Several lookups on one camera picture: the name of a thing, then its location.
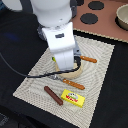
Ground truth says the tan wooden plate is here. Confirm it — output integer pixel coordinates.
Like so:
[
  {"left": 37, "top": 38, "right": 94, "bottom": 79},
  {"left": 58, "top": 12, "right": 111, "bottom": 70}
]
[{"left": 55, "top": 56, "right": 83, "bottom": 79}]

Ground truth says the pink toy stove board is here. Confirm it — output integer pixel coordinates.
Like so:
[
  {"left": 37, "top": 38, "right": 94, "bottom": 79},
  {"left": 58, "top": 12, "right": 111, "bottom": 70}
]
[{"left": 72, "top": 0, "right": 128, "bottom": 42}]

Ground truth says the beige woven placemat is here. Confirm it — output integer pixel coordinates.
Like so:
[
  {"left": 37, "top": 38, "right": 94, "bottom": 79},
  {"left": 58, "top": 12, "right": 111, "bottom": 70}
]
[{"left": 13, "top": 36, "right": 114, "bottom": 128}]

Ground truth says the beige bowl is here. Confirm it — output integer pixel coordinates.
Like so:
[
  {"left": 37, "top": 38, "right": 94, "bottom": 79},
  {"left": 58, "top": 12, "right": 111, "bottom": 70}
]
[{"left": 116, "top": 4, "right": 128, "bottom": 30}]

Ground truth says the brown toy sausage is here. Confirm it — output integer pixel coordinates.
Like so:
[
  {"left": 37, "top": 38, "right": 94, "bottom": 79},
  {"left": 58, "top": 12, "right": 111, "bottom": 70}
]
[{"left": 44, "top": 86, "right": 63, "bottom": 105}]

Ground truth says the toy knife orange handle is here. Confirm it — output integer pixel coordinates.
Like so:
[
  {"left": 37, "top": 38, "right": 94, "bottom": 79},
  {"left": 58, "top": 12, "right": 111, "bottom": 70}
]
[{"left": 80, "top": 56, "right": 97, "bottom": 63}]

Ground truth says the yellow toy butter box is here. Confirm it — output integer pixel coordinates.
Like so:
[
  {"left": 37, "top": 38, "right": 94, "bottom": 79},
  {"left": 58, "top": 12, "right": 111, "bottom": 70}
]
[{"left": 61, "top": 89, "right": 85, "bottom": 107}]

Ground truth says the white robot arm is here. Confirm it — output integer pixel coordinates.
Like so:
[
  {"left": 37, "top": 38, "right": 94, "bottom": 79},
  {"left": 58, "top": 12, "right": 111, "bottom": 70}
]
[{"left": 31, "top": 0, "right": 75, "bottom": 70}]

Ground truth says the toy fork orange handle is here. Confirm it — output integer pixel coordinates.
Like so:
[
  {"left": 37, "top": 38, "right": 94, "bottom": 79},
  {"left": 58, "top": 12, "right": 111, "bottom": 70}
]
[{"left": 48, "top": 73, "right": 86, "bottom": 91}]

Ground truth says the black stove burner disc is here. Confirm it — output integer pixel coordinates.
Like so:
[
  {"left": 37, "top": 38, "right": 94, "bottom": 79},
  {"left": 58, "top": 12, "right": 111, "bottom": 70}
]
[
  {"left": 80, "top": 13, "right": 98, "bottom": 25},
  {"left": 88, "top": 1, "right": 104, "bottom": 10},
  {"left": 76, "top": 0, "right": 84, "bottom": 6}
]

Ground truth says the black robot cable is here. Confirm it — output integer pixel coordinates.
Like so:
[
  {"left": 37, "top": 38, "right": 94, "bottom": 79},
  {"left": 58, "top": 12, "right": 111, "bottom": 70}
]
[{"left": 0, "top": 53, "right": 83, "bottom": 80}]

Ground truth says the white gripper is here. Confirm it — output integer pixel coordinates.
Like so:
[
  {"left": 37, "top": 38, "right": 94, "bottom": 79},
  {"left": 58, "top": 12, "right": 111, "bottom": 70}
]
[{"left": 42, "top": 22, "right": 76, "bottom": 70}]

